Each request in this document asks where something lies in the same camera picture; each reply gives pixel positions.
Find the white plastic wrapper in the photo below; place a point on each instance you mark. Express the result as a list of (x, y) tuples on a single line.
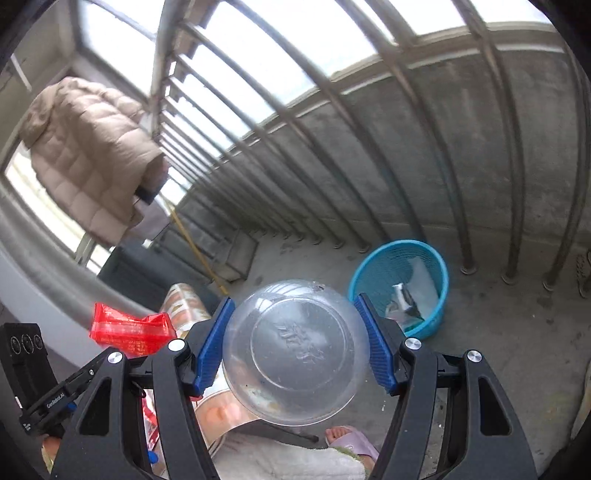
[(425, 286)]

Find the grey box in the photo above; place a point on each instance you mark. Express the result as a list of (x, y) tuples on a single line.
[(240, 254)]

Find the yellow pole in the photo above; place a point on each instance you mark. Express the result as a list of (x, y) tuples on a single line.
[(198, 254)]

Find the clear plastic bowl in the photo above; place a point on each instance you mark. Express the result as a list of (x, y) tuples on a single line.
[(295, 350)]

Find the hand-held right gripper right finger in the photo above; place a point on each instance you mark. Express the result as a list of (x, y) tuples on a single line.
[(377, 349)]

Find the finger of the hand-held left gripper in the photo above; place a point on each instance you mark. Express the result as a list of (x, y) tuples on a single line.
[(87, 374)]

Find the blue plastic basket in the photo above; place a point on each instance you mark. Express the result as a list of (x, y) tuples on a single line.
[(369, 272)]

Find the metal window railing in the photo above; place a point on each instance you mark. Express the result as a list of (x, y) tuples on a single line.
[(159, 46)]

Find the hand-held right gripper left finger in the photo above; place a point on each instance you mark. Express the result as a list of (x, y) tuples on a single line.
[(212, 341)]

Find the white fluffy garment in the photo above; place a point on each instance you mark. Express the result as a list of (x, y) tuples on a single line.
[(286, 461)]

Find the pink slipper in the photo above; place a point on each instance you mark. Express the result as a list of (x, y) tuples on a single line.
[(355, 445)]

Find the red foil packet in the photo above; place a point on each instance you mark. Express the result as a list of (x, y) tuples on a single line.
[(129, 330)]

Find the beige down jacket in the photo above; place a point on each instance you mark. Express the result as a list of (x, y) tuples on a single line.
[(83, 152)]

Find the black white wrapper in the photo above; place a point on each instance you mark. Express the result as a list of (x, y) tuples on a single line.
[(404, 302)]

